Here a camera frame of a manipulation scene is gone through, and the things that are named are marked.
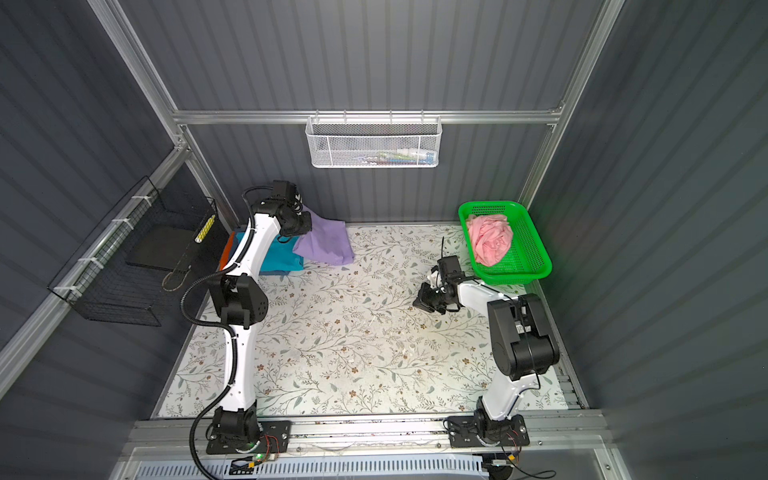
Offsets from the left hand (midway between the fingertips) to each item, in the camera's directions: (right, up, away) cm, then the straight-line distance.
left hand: (304, 226), depth 100 cm
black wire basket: (-34, -13, -29) cm, 47 cm away
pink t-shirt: (+67, -3, +8) cm, 67 cm away
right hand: (+38, -25, -6) cm, 46 cm away
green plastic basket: (+79, -11, +7) cm, 80 cm away
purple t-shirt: (+6, -5, +7) cm, 11 cm away
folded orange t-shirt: (-32, -8, +10) cm, 34 cm away
